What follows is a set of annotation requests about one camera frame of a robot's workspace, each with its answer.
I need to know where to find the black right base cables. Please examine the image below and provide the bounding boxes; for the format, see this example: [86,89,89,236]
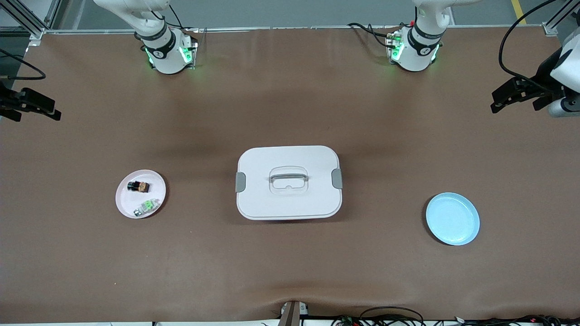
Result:
[152,7,200,50]

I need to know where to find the black cable bundle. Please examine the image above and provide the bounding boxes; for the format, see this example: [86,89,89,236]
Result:
[331,315,580,326]

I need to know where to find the light blue round plate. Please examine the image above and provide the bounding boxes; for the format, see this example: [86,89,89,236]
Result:
[425,192,480,246]

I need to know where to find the black base cables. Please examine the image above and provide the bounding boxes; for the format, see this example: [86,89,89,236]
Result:
[152,7,200,50]
[347,22,401,48]

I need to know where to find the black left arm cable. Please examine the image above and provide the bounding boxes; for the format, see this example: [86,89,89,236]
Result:
[498,0,557,87]

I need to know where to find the white lidded container grey latches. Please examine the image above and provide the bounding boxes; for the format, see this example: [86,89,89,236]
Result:
[235,145,343,221]

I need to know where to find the black left base cables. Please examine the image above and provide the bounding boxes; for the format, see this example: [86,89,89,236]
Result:
[347,22,401,48]

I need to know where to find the aluminium frame profile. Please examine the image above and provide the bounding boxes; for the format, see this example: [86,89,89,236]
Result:
[0,0,62,42]
[541,0,580,37]

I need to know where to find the green white push-button switch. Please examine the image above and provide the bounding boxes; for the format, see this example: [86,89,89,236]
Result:
[133,198,160,217]

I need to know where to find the brown table mat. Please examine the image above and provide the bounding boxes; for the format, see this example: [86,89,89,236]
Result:
[0,25,580,324]

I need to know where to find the grey table edge bracket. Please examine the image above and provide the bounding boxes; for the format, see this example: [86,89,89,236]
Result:
[279,300,309,326]

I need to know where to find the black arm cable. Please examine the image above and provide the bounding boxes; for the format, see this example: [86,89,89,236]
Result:
[498,0,557,87]
[0,49,46,81]

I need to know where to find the black looped cable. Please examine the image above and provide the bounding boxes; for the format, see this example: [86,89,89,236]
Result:
[359,307,425,326]

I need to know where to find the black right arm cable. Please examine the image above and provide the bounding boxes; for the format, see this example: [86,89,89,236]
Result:
[0,49,46,81]

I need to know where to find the pink round plate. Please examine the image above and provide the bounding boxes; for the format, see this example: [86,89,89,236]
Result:
[115,169,167,219]

